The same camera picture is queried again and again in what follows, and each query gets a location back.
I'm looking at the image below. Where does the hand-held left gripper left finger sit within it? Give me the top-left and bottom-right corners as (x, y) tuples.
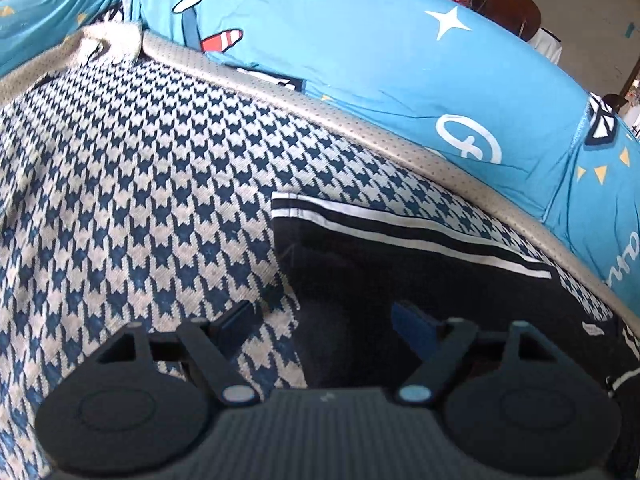
(92, 300), (263, 407)

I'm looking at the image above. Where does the white-clothed table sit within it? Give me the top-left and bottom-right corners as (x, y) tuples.
(530, 27), (563, 66)

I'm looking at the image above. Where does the houndstooth mattress cover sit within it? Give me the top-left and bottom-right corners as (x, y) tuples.
(0, 27), (640, 480)

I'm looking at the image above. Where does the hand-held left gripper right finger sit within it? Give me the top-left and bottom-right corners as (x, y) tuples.
(392, 300), (558, 407)

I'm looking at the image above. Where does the dark chair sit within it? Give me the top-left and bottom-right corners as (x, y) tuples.
(602, 92), (633, 116)

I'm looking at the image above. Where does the blue printed bed sheet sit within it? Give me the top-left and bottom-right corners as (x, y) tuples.
(0, 0), (640, 306)

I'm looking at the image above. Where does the brown wooden chair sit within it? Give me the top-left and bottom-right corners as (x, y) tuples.
(472, 0), (543, 43)

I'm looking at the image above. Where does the black shirt with white stripes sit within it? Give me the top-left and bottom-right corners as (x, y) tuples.
(270, 191), (640, 480)

